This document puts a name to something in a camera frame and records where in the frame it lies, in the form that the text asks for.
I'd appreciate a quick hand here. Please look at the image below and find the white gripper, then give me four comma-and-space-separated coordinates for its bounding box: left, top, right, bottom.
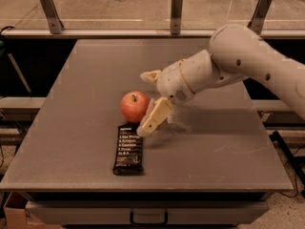
136, 61, 194, 137

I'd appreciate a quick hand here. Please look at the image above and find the red apple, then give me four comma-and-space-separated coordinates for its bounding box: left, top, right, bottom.
120, 92, 151, 123

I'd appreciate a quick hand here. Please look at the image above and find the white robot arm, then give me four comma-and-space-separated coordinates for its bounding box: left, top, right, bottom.
136, 24, 305, 136

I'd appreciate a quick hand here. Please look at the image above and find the black rxbar chocolate wrapper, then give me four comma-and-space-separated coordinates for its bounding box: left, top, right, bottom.
112, 123, 143, 176

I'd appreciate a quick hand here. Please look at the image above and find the cardboard box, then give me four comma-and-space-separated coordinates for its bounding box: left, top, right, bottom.
4, 193, 61, 229

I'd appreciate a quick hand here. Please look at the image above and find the middle metal bracket post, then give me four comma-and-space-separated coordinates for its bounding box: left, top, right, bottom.
170, 0, 183, 35

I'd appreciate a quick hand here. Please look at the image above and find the metal bracket post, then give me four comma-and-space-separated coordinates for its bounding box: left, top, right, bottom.
39, 0, 64, 34
170, 0, 183, 35
248, 0, 273, 34

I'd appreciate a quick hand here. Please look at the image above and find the grey drawer with black handle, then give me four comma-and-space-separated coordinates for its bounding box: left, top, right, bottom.
26, 201, 269, 226

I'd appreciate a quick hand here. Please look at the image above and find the right metal bracket post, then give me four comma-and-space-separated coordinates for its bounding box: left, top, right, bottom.
248, 0, 273, 34

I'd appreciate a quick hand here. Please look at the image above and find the left metal bracket post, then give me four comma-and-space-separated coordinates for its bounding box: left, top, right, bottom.
39, 0, 64, 34

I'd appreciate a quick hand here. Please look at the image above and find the metal rail behind table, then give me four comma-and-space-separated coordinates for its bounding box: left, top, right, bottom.
2, 29, 305, 39

